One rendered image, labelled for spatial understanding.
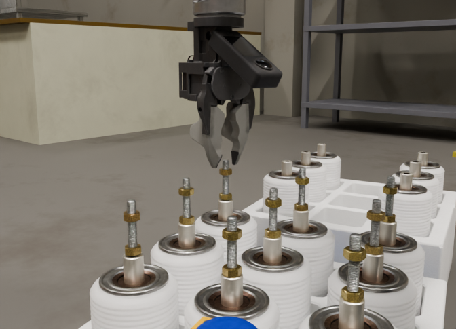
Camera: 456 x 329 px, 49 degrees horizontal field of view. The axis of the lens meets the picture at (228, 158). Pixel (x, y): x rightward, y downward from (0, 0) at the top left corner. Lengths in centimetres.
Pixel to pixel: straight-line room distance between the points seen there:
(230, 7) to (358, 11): 354
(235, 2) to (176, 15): 480
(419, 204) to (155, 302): 56
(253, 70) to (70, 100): 253
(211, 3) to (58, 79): 243
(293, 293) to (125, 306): 19
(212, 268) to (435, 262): 44
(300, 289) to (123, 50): 286
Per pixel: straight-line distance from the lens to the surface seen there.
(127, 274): 56
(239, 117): 73
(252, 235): 75
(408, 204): 95
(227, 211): 75
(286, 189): 100
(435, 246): 93
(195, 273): 63
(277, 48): 431
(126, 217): 54
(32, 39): 301
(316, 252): 69
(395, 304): 56
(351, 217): 108
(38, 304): 112
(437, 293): 75
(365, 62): 417
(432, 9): 399
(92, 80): 320
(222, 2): 70
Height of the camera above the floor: 49
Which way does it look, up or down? 11 degrees down
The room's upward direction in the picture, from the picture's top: straight up
